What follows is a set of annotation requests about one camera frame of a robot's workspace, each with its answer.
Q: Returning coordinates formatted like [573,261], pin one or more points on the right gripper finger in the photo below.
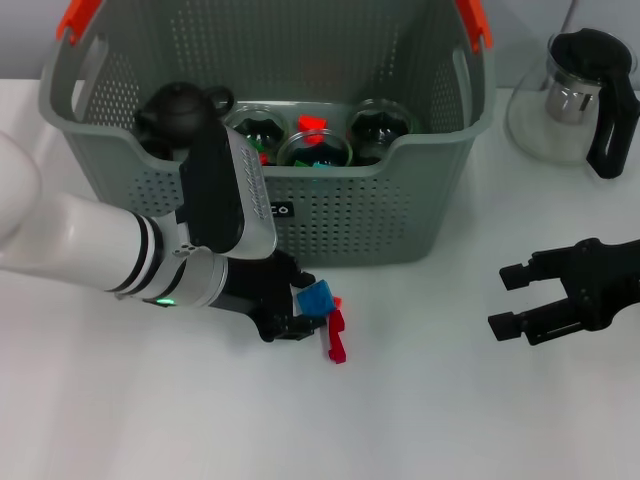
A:
[535,270]
[540,322]

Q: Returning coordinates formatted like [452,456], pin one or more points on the red slope brick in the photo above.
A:
[311,122]

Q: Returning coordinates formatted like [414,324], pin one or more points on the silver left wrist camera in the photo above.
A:
[225,195]

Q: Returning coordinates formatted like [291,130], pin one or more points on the dark red curved brick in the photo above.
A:
[337,340]

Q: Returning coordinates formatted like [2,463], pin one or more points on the glass pitcher black lid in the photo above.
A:
[590,55]

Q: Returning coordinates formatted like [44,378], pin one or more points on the grey perforated storage bin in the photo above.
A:
[375,215]

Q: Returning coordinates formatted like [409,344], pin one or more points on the small black teacup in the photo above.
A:
[156,148]

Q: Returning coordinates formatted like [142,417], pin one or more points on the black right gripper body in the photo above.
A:
[607,282]

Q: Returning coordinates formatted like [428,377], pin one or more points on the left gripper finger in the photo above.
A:
[295,331]
[302,280]

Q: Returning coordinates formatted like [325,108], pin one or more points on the black clay teapot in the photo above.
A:
[175,107]

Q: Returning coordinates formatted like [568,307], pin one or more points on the glass teacup black sleeve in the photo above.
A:
[265,125]
[380,127]
[320,147]

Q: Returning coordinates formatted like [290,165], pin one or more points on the small red round brick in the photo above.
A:
[338,302]

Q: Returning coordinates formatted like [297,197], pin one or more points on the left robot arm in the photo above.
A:
[75,240]

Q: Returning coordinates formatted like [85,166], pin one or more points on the small red square brick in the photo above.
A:
[263,158]

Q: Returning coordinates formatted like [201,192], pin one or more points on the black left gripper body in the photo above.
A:
[260,290]

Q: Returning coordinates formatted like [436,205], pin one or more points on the blue square brick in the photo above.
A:
[315,300]

